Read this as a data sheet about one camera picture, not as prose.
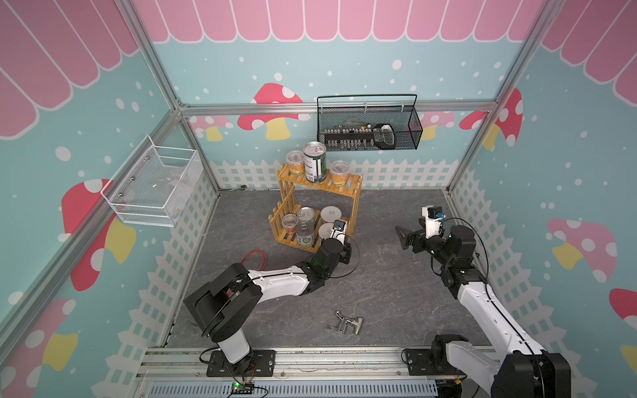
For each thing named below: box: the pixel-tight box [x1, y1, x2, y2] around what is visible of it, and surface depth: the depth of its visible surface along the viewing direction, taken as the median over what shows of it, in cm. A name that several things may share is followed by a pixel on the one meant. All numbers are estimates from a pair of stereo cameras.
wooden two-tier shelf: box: [267, 163, 364, 254], surface depth 98 cm
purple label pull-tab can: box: [295, 220, 316, 249], surface depth 96 cm
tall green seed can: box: [302, 140, 327, 184], surface depth 80 cm
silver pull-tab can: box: [295, 206, 316, 232], surface depth 102 cm
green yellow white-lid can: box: [320, 205, 343, 224], surface depth 99 cm
